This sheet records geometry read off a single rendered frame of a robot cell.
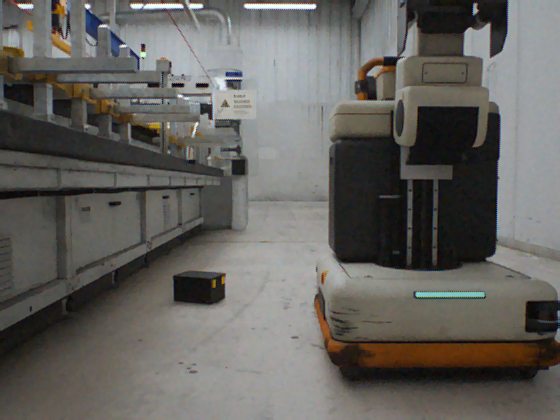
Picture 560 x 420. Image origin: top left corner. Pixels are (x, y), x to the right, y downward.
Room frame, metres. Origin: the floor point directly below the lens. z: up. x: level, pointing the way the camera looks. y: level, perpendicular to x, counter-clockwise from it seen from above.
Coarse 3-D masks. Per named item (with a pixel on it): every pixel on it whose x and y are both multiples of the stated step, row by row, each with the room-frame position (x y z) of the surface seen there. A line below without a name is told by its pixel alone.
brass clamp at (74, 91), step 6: (66, 84) 1.56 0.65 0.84; (72, 84) 1.56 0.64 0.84; (78, 84) 1.56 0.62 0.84; (84, 84) 1.59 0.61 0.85; (66, 90) 1.56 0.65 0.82; (72, 90) 1.56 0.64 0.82; (78, 90) 1.56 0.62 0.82; (84, 90) 1.57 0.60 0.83; (72, 96) 1.56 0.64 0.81; (78, 96) 1.57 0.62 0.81; (84, 96) 1.59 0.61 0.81; (90, 102) 1.66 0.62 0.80
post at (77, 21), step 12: (72, 0) 1.59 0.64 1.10; (84, 0) 1.61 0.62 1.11; (72, 12) 1.59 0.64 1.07; (84, 12) 1.61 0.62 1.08; (72, 24) 1.59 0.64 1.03; (84, 24) 1.61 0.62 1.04; (72, 36) 1.59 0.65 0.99; (84, 36) 1.61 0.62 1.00; (72, 48) 1.59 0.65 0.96; (84, 48) 1.61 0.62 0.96; (72, 108) 1.59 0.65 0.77; (84, 108) 1.61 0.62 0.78; (72, 120) 1.59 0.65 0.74; (84, 120) 1.60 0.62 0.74
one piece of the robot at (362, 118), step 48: (336, 144) 1.67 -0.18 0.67; (384, 144) 1.66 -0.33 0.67; (336, 192) 1.67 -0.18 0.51; (384, 192) 1.66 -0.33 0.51; (432, 192) 1.61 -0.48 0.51; (480, 192) 1.66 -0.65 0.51; (336, 240) 1.67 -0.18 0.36; (384, 240) 1.59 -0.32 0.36; (432, 240) 1.60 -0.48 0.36; (480, 240) 1.66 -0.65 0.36
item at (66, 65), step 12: (12, 60) 1.13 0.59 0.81; (24, 60) 1.13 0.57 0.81; (36, 60) 1.13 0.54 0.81; (48, 60) 1.13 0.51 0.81; (60, 60) 1.13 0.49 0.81; (72, 60) 1.13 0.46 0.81; (84, 60) 1.13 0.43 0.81; (96, 60) 1.13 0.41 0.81; (108, 60) 1.13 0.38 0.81; (120, 60) 1.13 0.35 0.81; (132, 60) 1.13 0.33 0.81; (24, 72) 1.15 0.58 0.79; (36, 72) 1.15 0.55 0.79; (48, 72) 1.15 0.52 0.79; (60, 72) 1.15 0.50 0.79; (72, 72) 1.15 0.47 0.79; (84, 72) 1.15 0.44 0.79; (96, 72) 1.15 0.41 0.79; (108, 72) 1.15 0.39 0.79; (120, 72) 1.15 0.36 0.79; (132, 72) 1.15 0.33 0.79
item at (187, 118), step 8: (96, 120) 2.13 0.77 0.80; (112, 120) 2.13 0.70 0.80; (136, 120) 2.13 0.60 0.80; (144, 120) 2.13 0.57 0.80; (152, 120) 2.13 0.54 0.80; (160, 120) 2.13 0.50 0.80; (168, 120) 2.13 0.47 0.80; (176, 120) 2.13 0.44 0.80; (184, 120) 2.13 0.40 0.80; (192, 120) 2.13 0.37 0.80; (200, 120) 2.15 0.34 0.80
